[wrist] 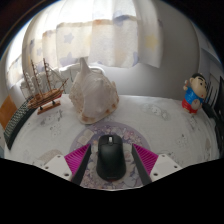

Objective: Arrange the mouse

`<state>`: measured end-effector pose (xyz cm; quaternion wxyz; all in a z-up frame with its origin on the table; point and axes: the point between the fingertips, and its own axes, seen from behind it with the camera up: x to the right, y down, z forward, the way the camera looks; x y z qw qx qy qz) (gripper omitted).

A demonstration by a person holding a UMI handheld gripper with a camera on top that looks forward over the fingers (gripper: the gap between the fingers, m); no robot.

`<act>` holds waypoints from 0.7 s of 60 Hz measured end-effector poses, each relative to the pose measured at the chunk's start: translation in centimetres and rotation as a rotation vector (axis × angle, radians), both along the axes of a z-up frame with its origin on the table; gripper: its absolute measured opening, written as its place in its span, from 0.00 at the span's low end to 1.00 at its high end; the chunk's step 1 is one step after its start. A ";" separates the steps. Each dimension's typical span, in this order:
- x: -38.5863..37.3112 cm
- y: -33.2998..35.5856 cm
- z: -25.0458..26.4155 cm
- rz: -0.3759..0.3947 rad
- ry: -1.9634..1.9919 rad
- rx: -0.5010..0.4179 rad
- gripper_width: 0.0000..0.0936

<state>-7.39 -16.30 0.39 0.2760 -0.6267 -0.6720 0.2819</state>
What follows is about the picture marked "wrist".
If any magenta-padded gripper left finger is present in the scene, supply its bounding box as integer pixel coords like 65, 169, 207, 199
42, 143, 92, 186

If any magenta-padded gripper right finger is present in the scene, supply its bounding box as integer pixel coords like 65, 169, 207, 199
131, 143, 184, 186

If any black computer mouse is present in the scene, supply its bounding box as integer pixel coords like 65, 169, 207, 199
96, 134, 127, 182

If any round purple printed mouse pad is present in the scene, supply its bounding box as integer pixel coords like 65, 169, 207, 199
69, 120, 152, 190

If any white printed tablecloth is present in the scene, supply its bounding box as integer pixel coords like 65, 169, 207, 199
3, 94, 221, 192

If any large white conch shell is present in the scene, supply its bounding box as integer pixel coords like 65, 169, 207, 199
68, 57, 120, 125

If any wooden model sailing ship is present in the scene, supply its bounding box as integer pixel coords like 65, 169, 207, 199
23, 58, 70, 116

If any black keyboard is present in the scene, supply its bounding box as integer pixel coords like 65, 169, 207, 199
3, 99, 38, 150

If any cartoon boy figurine with clock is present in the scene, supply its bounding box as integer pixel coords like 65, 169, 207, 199
181, 72, 208, 115

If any black router with antennas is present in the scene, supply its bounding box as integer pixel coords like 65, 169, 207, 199
201, 83, 218, 119

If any brown wooden chair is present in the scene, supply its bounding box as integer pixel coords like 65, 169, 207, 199
0, 95, 18, 130

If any black monitor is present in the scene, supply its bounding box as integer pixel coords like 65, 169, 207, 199
213, 75, 224, 158

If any white curtain with star print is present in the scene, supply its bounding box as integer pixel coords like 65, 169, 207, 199
6, 0, 164, 89

